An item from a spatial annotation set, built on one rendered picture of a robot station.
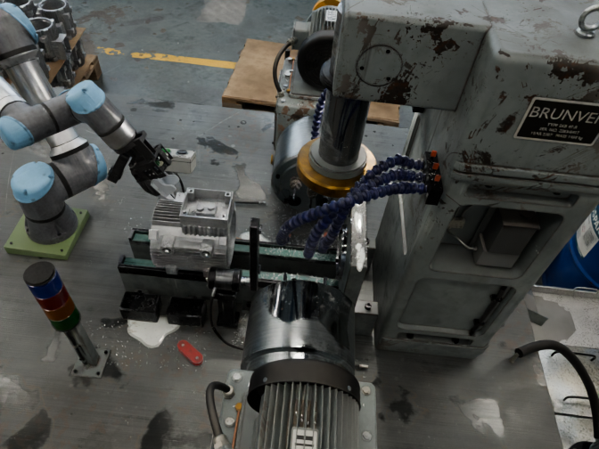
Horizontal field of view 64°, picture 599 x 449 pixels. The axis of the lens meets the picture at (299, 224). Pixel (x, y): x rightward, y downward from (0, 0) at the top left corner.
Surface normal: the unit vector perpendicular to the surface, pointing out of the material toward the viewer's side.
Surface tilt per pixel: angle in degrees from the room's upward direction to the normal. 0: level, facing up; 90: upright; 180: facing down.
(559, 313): 7
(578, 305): 0
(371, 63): 90
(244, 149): 0
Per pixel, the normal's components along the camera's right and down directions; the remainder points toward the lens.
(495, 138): -0.07, 0.75
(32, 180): 0.04, -0.55
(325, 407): -0.87, -0.37
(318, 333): 0.30, -0.61
